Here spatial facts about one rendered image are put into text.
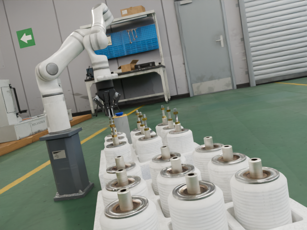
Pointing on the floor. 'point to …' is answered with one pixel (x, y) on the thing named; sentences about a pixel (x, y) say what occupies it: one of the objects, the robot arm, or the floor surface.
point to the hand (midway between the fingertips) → (110, 112)
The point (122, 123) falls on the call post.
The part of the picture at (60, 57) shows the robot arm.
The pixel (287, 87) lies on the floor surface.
